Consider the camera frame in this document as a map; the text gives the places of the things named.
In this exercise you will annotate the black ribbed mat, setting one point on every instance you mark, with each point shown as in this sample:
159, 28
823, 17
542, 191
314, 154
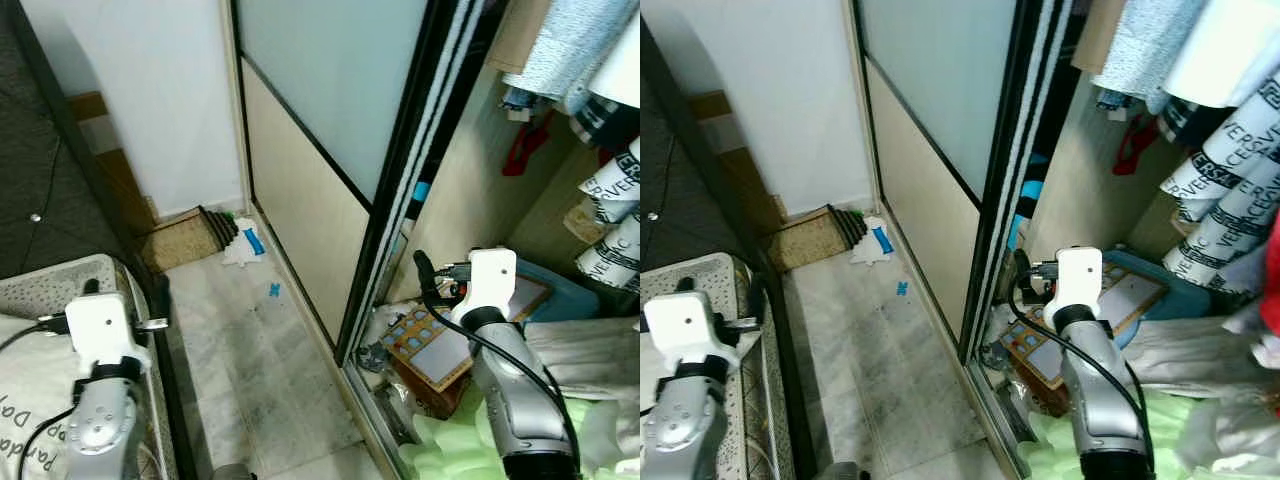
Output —
848, 228
220, 228

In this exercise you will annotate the blue storage box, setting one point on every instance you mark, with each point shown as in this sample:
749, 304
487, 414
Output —
1185, 290
570, 300

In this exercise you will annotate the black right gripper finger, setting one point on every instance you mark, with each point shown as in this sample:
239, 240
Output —
424, 268
1021, 268

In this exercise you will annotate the black white lettered garment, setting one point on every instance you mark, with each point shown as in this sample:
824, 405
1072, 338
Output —
615, 180
1220, 180

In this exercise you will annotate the red pink garment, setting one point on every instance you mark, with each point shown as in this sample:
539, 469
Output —
1270, 270

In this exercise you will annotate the white crumpled paper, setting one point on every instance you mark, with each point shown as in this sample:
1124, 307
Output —
238, 254
865, 254

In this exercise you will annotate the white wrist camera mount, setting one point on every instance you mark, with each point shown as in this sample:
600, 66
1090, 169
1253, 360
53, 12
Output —
490, 280
1075, 280
685, 325
100, 330

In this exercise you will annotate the light wood wardrobe cabinet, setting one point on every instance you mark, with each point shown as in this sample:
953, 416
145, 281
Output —
470, 180
1080, 180

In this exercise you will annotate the white hanging garment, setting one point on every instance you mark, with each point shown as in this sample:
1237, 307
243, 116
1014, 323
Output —
622, 75
1230, 60

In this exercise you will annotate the white quilted mattress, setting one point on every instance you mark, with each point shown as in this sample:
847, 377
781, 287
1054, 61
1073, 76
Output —
700, 270
25, 290

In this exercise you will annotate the white panda print pillow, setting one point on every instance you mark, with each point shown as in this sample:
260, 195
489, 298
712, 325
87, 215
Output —
30, 400

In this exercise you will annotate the metal wardrobe floor rail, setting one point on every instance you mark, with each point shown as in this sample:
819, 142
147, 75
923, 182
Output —
385, 420
1005, 420

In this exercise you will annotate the frosted glass wardrobe door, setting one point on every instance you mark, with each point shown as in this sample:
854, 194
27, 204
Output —
330, 90
940, 90

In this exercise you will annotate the white folded cloth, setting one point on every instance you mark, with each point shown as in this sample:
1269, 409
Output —
1190, 355
590, 350

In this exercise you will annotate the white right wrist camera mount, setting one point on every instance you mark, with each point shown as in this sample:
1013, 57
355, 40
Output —
490, 280
1075, 280

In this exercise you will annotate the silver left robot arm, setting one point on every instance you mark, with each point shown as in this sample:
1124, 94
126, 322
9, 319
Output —
675, 430
105, 430

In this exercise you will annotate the black tufted headboard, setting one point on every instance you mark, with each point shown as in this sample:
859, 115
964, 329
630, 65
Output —
680, 170
40, 150

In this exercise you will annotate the light blue patterned garment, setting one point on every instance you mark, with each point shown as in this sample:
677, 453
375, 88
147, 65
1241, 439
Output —
560, 50
1140, 50

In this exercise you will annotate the blue plastic wrapper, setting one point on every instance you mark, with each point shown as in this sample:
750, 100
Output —
254, 241
883, 240

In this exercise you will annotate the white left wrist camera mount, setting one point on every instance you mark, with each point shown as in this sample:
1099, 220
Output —
100, 330
685, 325

